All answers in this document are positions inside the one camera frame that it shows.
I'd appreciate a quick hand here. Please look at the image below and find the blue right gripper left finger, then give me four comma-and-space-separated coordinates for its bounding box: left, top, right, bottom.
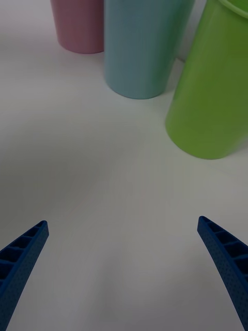
0, 220, 50, 331

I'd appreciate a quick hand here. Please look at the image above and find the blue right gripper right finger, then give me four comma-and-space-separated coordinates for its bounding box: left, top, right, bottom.
197, 216, 248, 331

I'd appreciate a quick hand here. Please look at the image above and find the green plastic bin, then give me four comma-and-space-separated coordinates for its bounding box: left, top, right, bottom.
165, 0, 248, 160

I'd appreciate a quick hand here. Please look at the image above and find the pale blue plastic bin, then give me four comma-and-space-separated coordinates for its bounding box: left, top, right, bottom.
103, 0, 196, 100

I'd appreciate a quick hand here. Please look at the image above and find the pink plastic bin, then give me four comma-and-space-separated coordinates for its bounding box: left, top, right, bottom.
50, 0, 105, 54

